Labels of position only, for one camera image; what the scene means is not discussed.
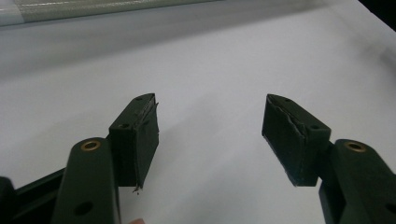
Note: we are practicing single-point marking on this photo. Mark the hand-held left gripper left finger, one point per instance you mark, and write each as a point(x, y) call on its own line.
point(134, 143)

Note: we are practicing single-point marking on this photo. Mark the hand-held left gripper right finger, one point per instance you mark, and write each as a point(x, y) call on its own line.
point(295, 140)

